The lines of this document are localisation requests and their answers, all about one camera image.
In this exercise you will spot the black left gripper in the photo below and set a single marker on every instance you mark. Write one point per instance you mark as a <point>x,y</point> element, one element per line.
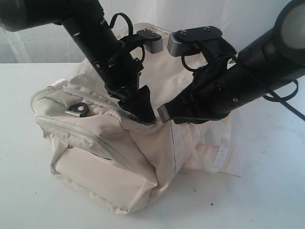
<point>122,83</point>

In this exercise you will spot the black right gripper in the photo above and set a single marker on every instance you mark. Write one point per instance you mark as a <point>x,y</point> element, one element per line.
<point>211,96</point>

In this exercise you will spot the cream fabric duffel bag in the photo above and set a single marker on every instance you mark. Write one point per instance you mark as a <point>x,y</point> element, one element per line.
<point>117,162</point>

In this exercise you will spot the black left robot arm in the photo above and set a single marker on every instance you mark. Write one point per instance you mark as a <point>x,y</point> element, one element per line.
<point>84,21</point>

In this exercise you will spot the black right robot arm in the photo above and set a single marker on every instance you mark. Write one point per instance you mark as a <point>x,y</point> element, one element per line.
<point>272,61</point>

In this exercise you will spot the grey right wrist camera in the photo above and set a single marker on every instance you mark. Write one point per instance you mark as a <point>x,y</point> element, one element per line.
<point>187,39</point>

